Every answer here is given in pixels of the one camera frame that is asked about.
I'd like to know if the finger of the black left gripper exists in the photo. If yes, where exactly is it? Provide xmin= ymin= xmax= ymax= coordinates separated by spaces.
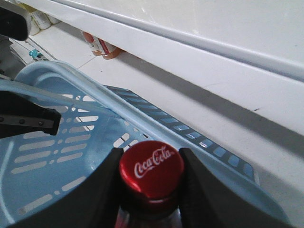
xmin=0 ymin=91 xmax=61 ymax=138

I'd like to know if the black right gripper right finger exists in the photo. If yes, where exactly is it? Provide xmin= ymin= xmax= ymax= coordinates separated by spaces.
xmin=179 ymin=148 xmax=292 ymax=228

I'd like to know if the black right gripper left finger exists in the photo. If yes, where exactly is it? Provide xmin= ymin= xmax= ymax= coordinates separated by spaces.
xmin=12 ymin=148 xmax=124 ymax=228

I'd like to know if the red coca-cola aluminium bottle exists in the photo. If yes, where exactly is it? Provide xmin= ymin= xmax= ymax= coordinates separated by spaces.
xmin=115 ymin=141 xmax=184 ymax=228

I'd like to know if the light blue plastic basket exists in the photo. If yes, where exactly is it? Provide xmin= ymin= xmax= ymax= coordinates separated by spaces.
xmin=0 ymin=61 xmax=287 ymax=228

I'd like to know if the orange C100 juice bottle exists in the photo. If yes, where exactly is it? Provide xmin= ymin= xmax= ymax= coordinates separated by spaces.
xmin=80 ymin=30 xmax=122 ymax=60

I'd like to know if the white store shelving unit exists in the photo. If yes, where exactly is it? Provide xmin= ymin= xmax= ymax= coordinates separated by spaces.
xmin=27 ymin=0 xmax=304 ymax=227

